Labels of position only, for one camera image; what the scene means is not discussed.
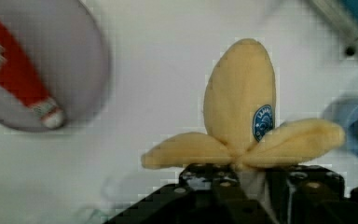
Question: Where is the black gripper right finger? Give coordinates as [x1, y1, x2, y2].
[266, 165, 358, 224]

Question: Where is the yellow plush banana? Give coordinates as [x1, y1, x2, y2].
[141, 39, 346, 171]

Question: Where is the black toaster oven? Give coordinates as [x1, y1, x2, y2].
[308, 0, 358, 59]

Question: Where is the grey round plate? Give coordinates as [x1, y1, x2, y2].
[0, 0, 110, 129]

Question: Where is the red ketchup bottle toy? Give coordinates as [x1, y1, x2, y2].
[0, 22, 65, 129]

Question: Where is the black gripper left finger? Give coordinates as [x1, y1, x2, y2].
[105, 163, 274, 224]

